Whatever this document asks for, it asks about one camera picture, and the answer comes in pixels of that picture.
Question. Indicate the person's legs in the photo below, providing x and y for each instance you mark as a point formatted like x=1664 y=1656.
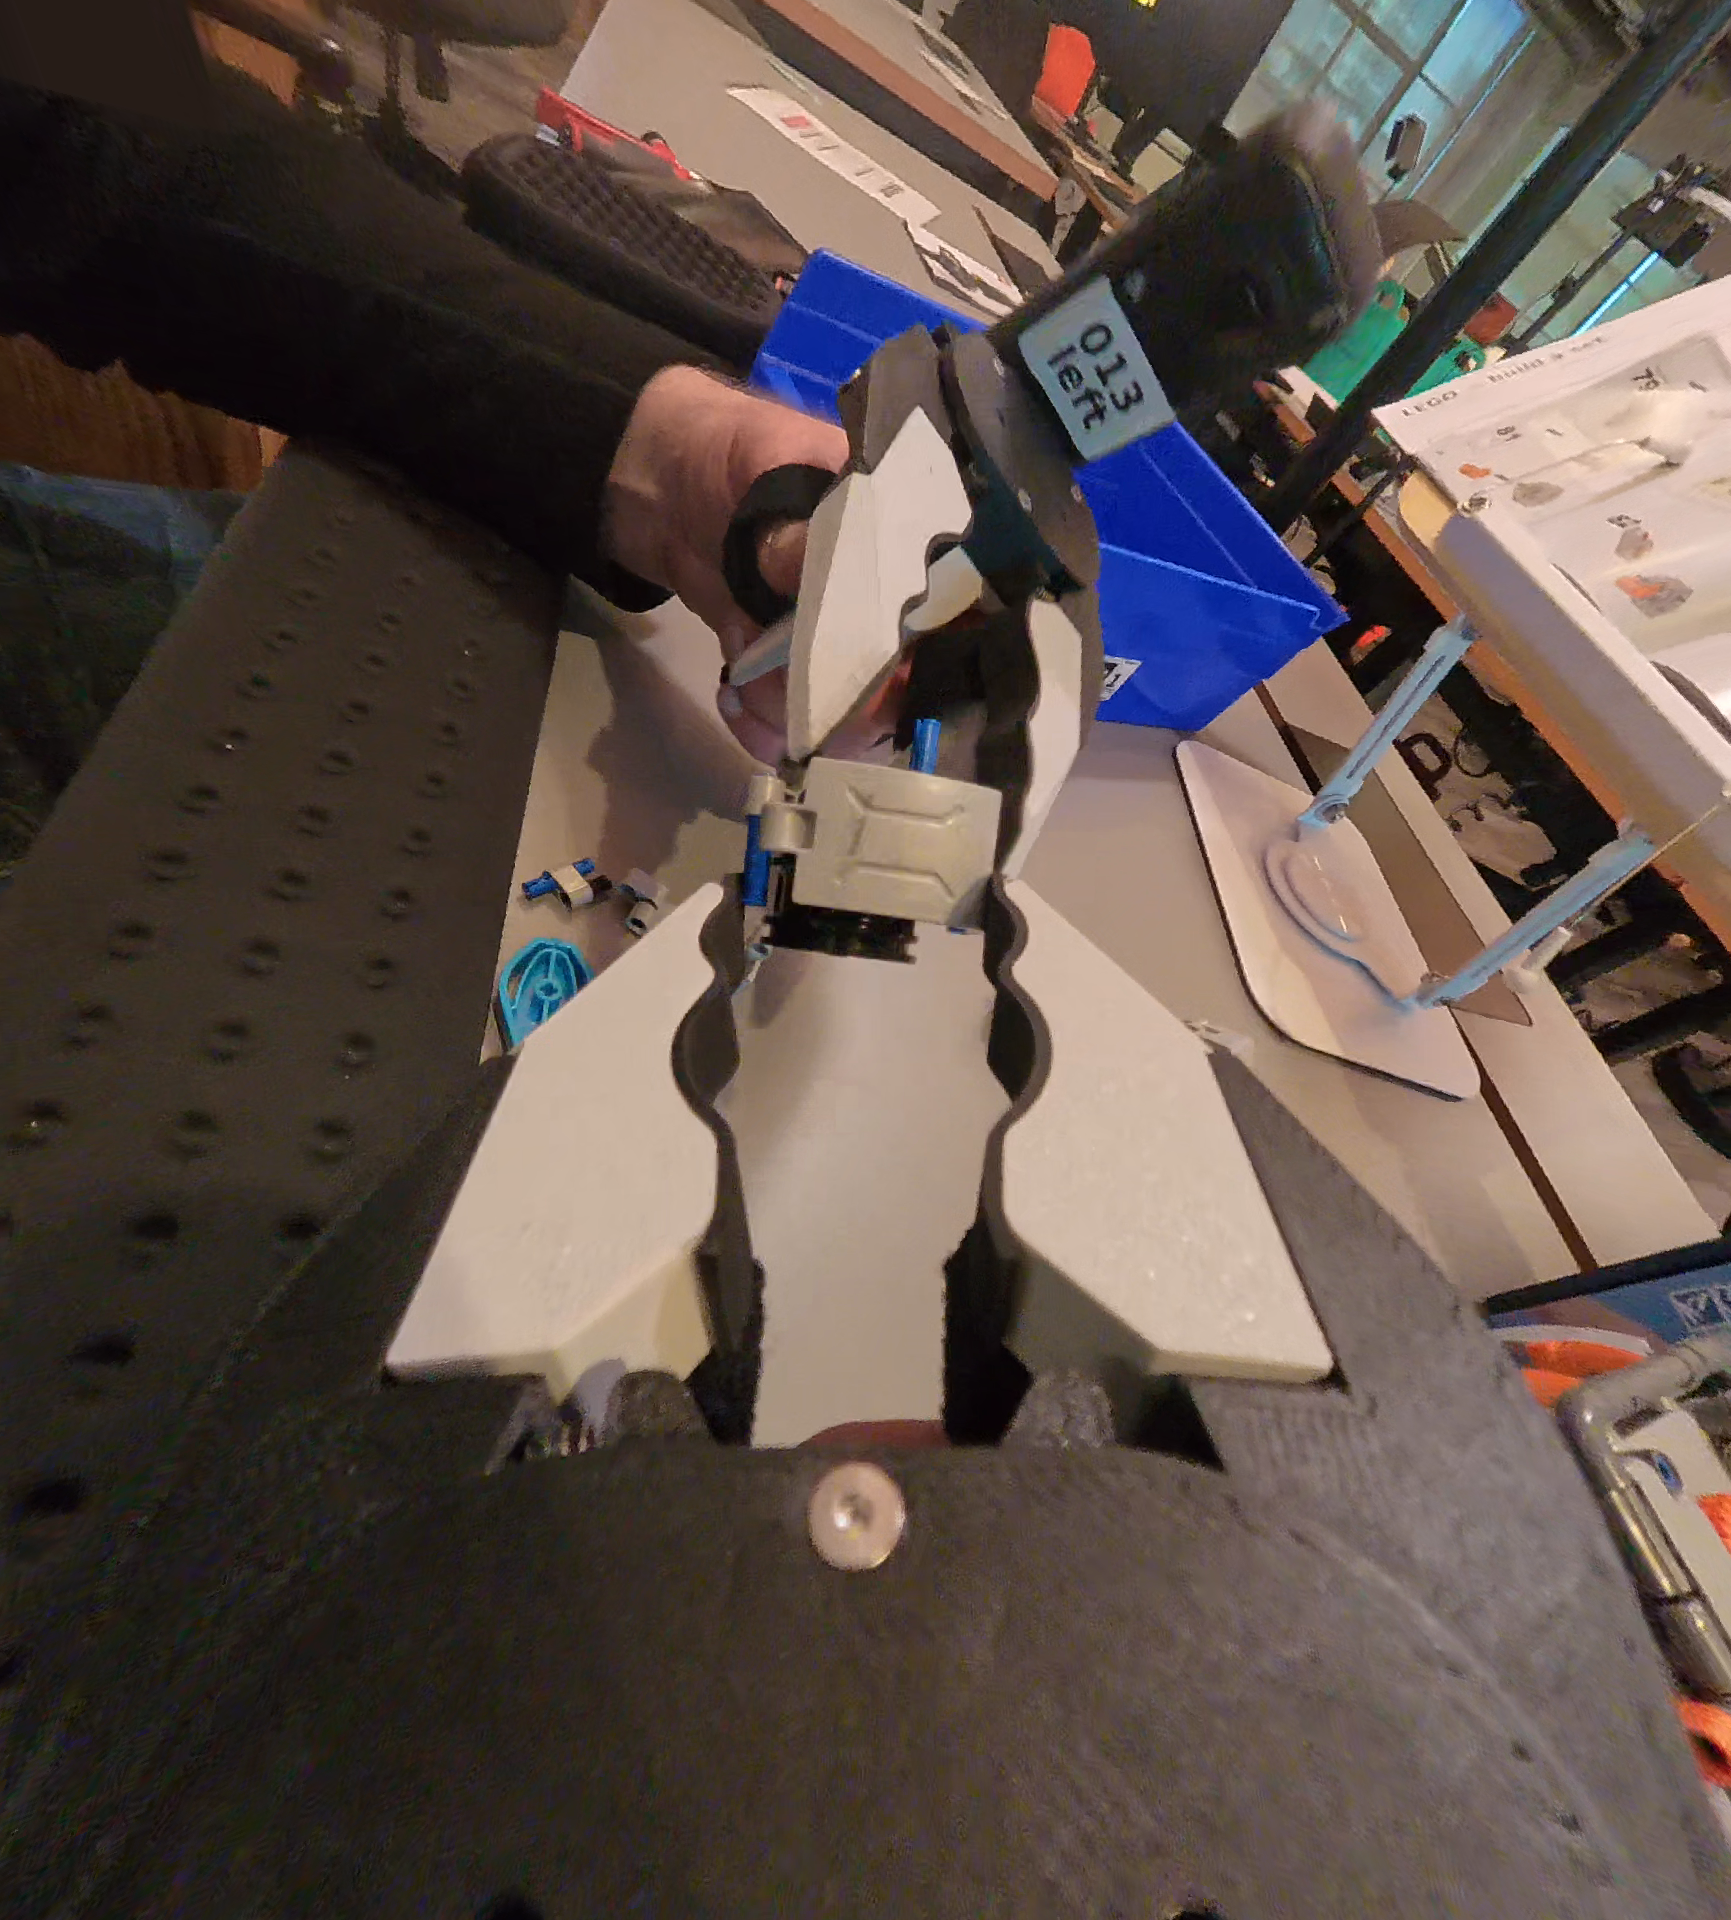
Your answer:
x=27 y=690

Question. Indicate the black keyboard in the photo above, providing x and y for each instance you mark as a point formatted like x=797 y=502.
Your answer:
x=627 y=241

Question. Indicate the person's left forearm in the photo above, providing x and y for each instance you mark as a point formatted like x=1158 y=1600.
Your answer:
x=297 y=300

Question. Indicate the white desk stand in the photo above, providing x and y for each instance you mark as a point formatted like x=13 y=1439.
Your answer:
x=1346 y=960

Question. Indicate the blue plastic separator tool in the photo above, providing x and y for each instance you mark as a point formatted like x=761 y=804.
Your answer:
x=543 y=990

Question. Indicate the white instruction sheet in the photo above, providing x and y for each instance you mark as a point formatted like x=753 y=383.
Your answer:
x=1676 y=450

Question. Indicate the small grey blue pin connector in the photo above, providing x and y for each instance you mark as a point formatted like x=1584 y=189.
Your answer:
x=581 y=886

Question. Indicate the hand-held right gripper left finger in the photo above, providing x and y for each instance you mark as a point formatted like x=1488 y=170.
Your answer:
x=551 y=1217

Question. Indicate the person's left hand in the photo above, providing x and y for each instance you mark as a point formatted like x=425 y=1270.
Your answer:
x=687 y=481

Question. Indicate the blue robot kit box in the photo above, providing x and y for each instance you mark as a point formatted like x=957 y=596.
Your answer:
x=1706 y=1291

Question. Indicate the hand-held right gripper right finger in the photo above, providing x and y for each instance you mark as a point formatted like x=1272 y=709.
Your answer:
x=1152 y=1217

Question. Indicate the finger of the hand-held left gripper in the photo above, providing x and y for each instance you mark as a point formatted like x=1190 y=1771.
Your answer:
x=867 y=586
x=1063 y=720

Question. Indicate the blue plastic storage bin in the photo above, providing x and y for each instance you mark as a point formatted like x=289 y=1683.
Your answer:
x=1212 y=570

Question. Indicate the black dimpled mat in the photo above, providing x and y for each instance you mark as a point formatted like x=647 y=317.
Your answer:
x=207 y=990

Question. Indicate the black wheel hub assembly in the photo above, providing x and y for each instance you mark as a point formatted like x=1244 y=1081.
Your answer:
x=883 y=840

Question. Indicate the black metal pole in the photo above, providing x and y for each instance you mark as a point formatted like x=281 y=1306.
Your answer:
x=1526 y=211

